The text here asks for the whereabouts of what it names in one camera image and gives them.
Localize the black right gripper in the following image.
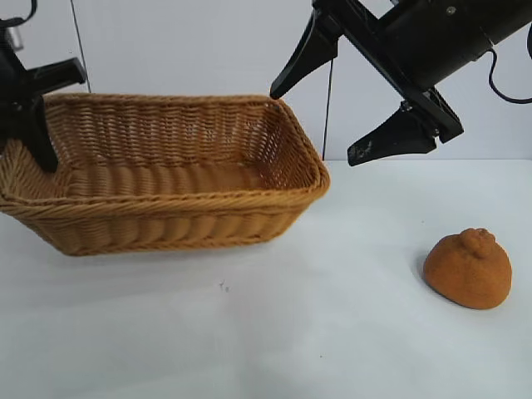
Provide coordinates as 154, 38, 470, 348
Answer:
268, 0, 495, 168

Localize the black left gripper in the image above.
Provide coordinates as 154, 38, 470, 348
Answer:
0, 52, 88, 174

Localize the tan woven wicker basket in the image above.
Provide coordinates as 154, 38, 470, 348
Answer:
0, 93, 332, 257

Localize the brown round bread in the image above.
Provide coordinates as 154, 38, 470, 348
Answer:
422, 227, 513, 311

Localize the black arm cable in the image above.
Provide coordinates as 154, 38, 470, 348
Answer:
486, 48, 532, 105
0, 0, 39, 53

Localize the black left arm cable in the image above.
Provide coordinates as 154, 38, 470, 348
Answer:
0, 0, 39, 53

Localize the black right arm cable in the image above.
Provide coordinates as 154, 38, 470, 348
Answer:
486, 48, 532, 105

